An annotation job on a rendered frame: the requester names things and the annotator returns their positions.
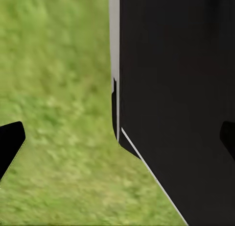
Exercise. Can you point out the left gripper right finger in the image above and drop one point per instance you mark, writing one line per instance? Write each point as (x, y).
(227, 137)

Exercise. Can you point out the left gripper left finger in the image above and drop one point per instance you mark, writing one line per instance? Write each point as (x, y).
(12, 136)

